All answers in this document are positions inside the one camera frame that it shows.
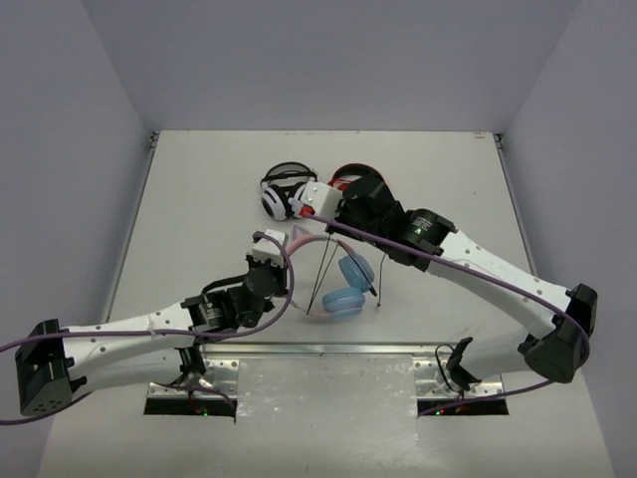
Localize thin black headphone cable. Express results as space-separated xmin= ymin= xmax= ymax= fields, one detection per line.
xmin=306 ymin=236 xmax=385 ymax=318

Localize pink blue cat-ear headphones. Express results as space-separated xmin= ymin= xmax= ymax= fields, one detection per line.
xmin=287 ymin=226 xmax=378 ymax=321

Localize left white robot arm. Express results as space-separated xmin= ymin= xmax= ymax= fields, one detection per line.
xmin=15 ymin=256 xmax=290 ymax=423

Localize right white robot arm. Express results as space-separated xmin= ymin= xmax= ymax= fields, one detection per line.
xmin=327 ymin=176 xmax=597 ymax=390

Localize red black headphones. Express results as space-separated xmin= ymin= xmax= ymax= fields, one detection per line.
xmin=328 ymin=163 xmax=384 ymax=191

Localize white black headphones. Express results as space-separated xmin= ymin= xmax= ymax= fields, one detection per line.
xmin=260 ymin=161 xmax=319 ymax=221

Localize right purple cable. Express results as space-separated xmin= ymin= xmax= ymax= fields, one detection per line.
xmin=307 ymin=211 xmax=593 ymax=418

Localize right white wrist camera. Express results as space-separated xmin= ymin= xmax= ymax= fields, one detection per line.
xmin=289 ymin=181 xmax=342 ymax=219

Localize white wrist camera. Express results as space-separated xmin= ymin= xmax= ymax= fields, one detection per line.
xmin=289 ymin=181 xmax=342 ymax=219
xmin=250 ymin=229 xmax=288 ymax=268

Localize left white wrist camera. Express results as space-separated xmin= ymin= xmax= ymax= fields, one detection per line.
xmin=250 ymin=229 xmax=288 ymax=268

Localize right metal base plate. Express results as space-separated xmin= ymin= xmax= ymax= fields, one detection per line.
xmin=412 ymin=358 xmax=505 ymax=400

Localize metal base plate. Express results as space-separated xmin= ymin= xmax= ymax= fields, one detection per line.
xmin=146 ymin=358 xmax=240 ymax=400
xmin=412 ymin=358 xmax=505 ymax=400

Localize aluminium table edge rail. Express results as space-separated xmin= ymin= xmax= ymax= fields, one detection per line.
xmin=201 ymin=342 xmax=452 ymax=357

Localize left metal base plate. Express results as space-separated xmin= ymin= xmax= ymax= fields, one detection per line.
xmin=146 ymin=358 xmax=240 ymax=400

